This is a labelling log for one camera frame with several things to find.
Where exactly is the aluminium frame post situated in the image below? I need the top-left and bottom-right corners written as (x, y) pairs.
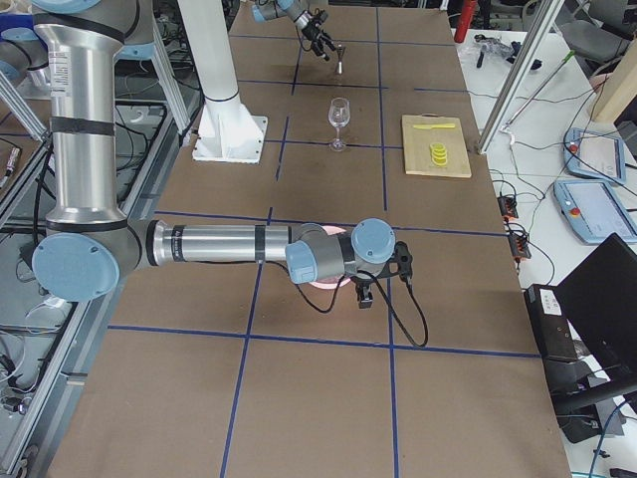
top-left (477, 0), bottom-right (563, 154)

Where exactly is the pink bowl of ice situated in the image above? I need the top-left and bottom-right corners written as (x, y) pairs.
top-left (304, 225), bottom-right (345, 290)

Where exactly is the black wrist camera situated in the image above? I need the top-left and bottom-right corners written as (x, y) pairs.
top-left (392, 241), bottom-right (413, 287)

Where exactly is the blue teach pendant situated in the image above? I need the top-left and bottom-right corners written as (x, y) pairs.
top-left (563, 127), bottom-right (628, 185)
top-left (552, 179), bottom-right (636, 245)

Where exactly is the yellow plastic knife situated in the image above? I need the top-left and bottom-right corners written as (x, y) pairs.
top-left (412, 122), bottom-right (456, 130)

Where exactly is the steel double jigger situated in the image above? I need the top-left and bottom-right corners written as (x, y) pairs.
top-left (334, 44), bottom-right (346, 76)

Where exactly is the clear wine glass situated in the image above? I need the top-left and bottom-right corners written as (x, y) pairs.
top-left (328, 98), bottom-right (350, 151)

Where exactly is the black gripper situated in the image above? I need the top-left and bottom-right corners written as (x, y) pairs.
top-left (350, 268), bottom-right (393, 310)
top-left (300, 10), bottom-right (335, 61)

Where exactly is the red fire extinguisher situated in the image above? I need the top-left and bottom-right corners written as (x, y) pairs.
top-left (454, 0), bottom-right (477, 44)

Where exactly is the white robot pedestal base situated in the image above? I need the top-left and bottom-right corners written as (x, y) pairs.
top-left (178, 0), bottom-right (268, 164)

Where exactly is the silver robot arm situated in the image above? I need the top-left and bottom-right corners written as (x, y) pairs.
top-left (32, 1), bottom-right (399, 302)
top-left (252, 0), bottom-right (336, 61)

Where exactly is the bamboo cutting board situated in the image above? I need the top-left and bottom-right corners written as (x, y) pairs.
top-left (401, 115), bottom-right (472, 178)

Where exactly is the black power box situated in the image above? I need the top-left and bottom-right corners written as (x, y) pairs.
top-left (524, 284), bottom-right (590, 363)

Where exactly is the black laptop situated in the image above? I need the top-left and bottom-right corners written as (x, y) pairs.
top-left (554, 233), bottom-right (636, 378)

